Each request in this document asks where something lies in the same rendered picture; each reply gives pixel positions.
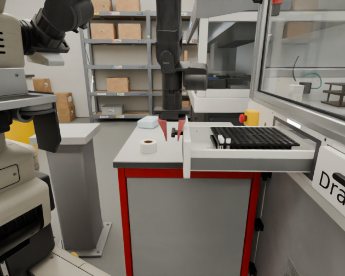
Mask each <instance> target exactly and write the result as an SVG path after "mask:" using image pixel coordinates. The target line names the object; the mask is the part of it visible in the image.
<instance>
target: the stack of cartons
mask: <svg viewBox="0 0 345 276"><path fill-rule="evenodd" d="M32 80H33V86H34V90H35V91H45V92H51V86H50V80H49V78H33V79H32ZM54 95H57V102H56V109H57V116H58V120H59V122H71V121H72V120H74V119H75V118H76V116H75V106H74V105H73V99H72V93H54Z"/></svg>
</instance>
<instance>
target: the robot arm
mask: <svg viewBox="0 0 345 276"><path fill-rule="evenodd" d="M156 13H157V21H156V42H155V43H156V59H157V62H158V63H159V65H160V67H161V73H162V107H155V109H154V110H153V111H154V115H156V114H158V115H159V116H158V123H159V125H160V127H161V129H162V131H163V133H164V137H165V141H167V125H166V120H167V119H178V120H179V123H178V132H177V141H179V138H180V133H181V131H182V128H183V126H184V124H185V122H186V114H187V115H190V109H189V107H182V90H181V89H182V72H183V87H185V90H197V91H206V90H207V83H208V66H207V64H204V63H195V62H190V61H180V56H181V54H182V40H183V36H182V20H181V0H156ZM93 16H94V6H93V3H92V1H91V0H45V2H44V7H43V8H40V9H39V11H38V13H37V14H35V15H34V16H33V18H32V19H31V21H30V22H29V23H30V24H31V25H32V26H33V28H34V30H35V33H36V36H37V47H33V46H31V50H30V51H32V50H33V51H35V52H46V53H68V51H69V50H70V47H69V46H68V44H67V42H66V41H65V39H64V38H65V35H66V33H65V32H70V31H73V32H75V33H78V32H79V31H78V30H77V28H81V29H83V30H85V29H86V28H88V27H87V25H86V24H87V23H88V22H89V21H90V20H91V19H92V18H93Z"/></svg>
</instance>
